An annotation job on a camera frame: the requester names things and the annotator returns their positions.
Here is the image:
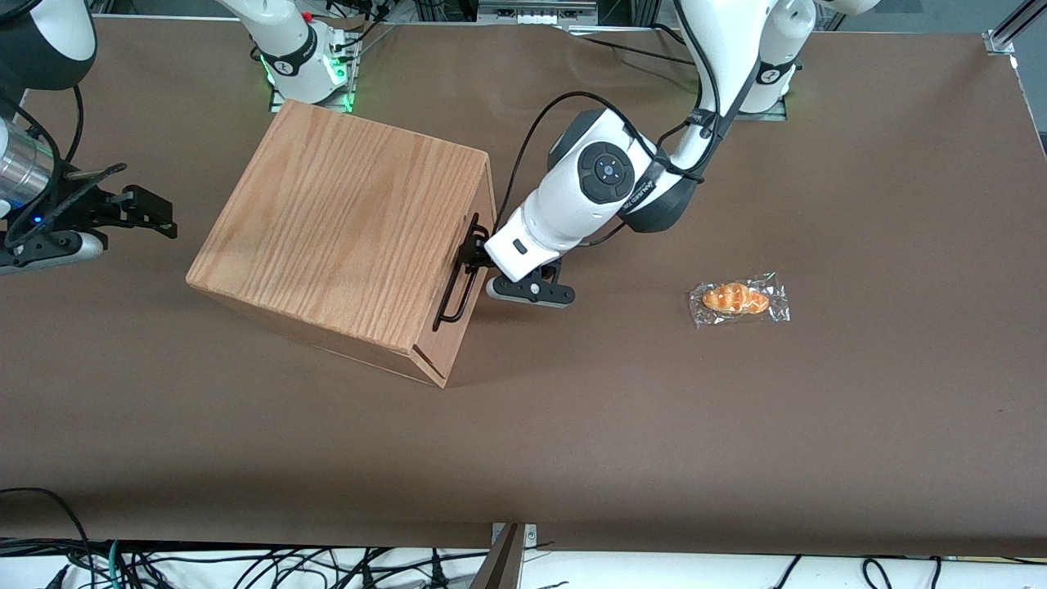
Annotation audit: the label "light wooden drawer cabinet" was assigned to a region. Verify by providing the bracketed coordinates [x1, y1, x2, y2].
[186, 100, 498, 389]

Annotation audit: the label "aluminium frame profile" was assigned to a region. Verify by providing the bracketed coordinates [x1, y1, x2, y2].
[982, 0, 1047, 56]

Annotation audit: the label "black looped floor cable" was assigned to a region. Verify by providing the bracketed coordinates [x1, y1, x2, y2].
[0, 488, 92, 573]

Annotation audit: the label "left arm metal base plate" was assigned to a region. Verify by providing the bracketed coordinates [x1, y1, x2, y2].
[732, 82, 789, 122]

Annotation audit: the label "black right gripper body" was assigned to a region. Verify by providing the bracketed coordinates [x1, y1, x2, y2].
[0, 188, 106, 250]

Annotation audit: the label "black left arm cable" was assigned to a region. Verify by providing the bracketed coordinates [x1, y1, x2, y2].
[495, 0, 741, 238]

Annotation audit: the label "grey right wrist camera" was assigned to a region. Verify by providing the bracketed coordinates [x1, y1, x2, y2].
[0, 231, 107, 276]

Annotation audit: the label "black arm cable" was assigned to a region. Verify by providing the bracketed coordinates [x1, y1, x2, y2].
[495, 0, 741, 238]
[61, 84, 85, 169]

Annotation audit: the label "plastic-wrapped orange bread roll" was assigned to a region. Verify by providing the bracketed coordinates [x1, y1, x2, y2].
[688, 272, 792, 330]

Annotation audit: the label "grey metal table bracket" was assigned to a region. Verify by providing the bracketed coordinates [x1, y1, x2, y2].
[491, 522, 538, 551]

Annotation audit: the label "grey background equipment box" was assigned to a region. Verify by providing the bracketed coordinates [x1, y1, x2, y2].
[477, 0, 598, 25]

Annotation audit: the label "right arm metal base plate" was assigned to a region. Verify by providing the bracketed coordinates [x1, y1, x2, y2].
[268, 33, 358, 113]

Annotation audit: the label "wooden drawer with black handle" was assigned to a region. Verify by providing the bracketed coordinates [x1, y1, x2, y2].
[415, 155, 499, 387]

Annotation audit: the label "long black table cable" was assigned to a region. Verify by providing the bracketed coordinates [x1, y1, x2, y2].
[573, 33, 696, 66]

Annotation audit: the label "black base connector cables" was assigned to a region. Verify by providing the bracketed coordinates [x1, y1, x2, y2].
[323, 0, 398, 58]

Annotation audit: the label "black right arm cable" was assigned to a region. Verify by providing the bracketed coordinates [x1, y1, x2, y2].
[61, 84, 85, 169]

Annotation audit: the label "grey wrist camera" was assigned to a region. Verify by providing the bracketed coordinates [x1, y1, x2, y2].
[0, 231, 107, 276]
[486, 260, 576, 310]

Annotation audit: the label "dark wedge-shaped pole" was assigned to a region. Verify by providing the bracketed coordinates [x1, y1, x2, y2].
[469, 524, 524, 589]

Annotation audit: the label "brown table cover sheet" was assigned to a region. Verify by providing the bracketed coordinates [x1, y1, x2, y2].
[0, 16, 1047, 559]

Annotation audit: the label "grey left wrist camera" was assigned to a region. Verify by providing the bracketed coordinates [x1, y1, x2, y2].
[486, 260, 576, 310]

